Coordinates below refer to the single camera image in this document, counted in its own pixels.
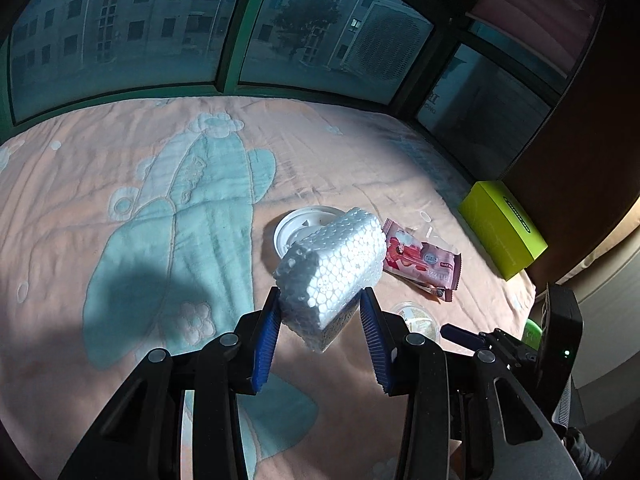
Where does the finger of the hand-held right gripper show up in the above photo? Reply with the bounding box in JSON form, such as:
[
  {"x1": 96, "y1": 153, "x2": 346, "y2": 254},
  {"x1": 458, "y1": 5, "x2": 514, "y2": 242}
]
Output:
[{"x1": 439, "y1": 323, "x2": 501, "y2": 356}]

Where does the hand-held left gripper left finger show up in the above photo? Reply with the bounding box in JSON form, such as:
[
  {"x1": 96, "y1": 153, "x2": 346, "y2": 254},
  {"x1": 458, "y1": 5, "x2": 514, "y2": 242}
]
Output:
[{"x1": 57, "y1": 286, "x2": 282, "y2": 480}]

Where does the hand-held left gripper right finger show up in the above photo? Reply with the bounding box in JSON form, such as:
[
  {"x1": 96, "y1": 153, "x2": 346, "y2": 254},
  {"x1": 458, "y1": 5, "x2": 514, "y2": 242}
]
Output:
[{"x1": 359, "y1": 286, "x2": 618, "y2": 480}]

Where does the green mesh plastic wastebasket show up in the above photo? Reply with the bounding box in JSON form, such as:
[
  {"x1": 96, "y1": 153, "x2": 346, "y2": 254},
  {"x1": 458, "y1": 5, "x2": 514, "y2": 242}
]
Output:
[{"x1": 522, "y1": 317, "x2": 545, "y2": 352}]

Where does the small clear plastic cup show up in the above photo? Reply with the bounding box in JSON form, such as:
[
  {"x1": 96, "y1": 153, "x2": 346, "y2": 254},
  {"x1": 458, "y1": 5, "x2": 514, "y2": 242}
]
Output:
[{"x1": 387, "y1": 301, "x2": 442, "y2": 343}]

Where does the pink snack wrapper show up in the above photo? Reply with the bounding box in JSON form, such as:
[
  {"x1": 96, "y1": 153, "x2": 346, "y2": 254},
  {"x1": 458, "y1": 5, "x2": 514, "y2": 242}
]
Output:
[{"x1": 382, "y1": 217, "x2": 462, "y2": 303}]

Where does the white foam block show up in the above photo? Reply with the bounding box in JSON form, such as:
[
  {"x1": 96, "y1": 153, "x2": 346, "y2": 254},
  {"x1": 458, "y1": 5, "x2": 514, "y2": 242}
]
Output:
[{"x1": 273, "y1": 205, "x2": 388, "y2": 353}]

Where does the white translucent plastic lid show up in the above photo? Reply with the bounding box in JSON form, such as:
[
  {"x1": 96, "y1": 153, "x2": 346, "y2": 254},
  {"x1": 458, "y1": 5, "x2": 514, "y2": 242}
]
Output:
[{"x1": 273, "y1": 205, "x2": 346, "y2": 261}]

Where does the person's right forearm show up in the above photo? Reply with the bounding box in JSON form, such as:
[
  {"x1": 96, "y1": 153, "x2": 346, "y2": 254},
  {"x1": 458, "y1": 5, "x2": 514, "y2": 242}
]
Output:
[{"x1": 560, "y1": 425, "x2": 611, "y2": 480}]

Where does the floral cream curtain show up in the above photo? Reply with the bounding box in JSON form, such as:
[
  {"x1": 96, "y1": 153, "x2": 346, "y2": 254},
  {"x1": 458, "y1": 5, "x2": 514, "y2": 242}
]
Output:
[{"x1": 552, "y1": 195, "x2": 640, "y2": 321}]

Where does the lime green cardboard box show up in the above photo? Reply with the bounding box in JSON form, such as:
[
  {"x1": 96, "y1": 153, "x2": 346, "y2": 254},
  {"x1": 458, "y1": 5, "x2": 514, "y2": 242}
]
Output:
[{"x1": 459, "y1": 180, "x2": 548, "y2": 282}]

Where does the brown wooden wardrobe panel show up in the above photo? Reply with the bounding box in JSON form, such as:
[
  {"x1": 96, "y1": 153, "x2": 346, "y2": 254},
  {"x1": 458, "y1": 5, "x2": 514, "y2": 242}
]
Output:
[{"x1": 500, "y1": 0, "x2": 640, "y2": 286}]

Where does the pink and teal printed blanket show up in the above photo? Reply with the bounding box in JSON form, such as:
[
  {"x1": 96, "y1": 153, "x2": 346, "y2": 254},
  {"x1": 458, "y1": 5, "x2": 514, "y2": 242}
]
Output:
[{"x1": 0, "y1": 97, "x2": 538, "y2": 480}]

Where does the outdoor air conditioner unit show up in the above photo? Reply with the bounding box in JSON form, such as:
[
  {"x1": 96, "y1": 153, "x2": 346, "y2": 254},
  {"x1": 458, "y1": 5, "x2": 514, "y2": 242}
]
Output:
[{"x1": 342, "y1": 0, "x2": 433, "y2": 81}]

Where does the pink cloth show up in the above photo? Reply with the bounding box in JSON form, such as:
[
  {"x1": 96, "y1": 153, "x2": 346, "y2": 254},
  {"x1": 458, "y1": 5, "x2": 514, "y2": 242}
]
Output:
[{"x1": 467, "y1": 0, "x2": 606, "y2": 78}]

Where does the green window frame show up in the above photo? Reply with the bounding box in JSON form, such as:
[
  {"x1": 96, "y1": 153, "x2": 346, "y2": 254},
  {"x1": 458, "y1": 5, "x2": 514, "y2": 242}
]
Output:
[{"x1": 0, "y1": 0, "x2": 566, "y2": 136}]

